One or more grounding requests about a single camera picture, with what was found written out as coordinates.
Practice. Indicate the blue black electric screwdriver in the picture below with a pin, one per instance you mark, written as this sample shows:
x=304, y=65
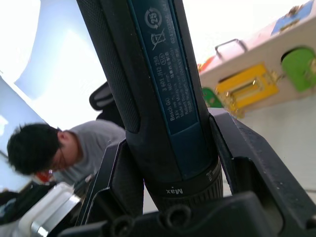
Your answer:
x=158, y=103

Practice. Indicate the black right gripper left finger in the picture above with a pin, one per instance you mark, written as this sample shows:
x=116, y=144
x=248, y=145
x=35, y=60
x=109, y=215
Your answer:
x=103, y=187

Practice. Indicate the wooden box with coloured latches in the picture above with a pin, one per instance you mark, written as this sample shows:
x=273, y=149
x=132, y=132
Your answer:
x=269, y=69

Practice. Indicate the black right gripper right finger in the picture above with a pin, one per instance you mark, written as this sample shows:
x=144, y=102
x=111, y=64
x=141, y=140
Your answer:
x=266, y=170

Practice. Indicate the person in grey shirt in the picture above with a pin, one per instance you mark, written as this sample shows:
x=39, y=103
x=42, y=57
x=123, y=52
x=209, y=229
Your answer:
x=81, y=145

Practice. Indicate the white and silver block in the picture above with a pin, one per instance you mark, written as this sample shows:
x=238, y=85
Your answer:
x=49, y=209

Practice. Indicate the black grey padded object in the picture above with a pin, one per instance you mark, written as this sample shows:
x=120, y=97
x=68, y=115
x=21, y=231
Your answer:
x=102, y=98

